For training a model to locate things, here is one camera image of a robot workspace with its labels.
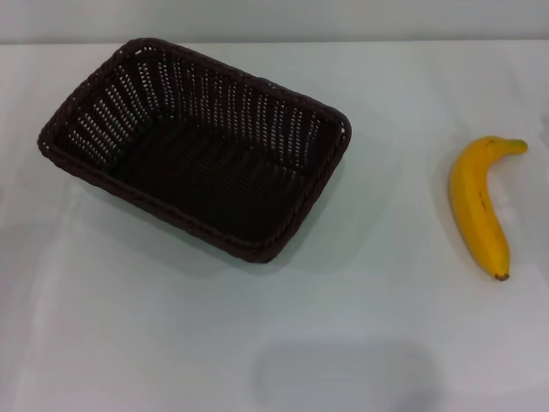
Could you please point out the black woven plastic basket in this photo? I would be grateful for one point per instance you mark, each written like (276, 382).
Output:
(223, 180)

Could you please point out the yellow banana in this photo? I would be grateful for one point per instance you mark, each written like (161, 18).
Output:
(474, 193)

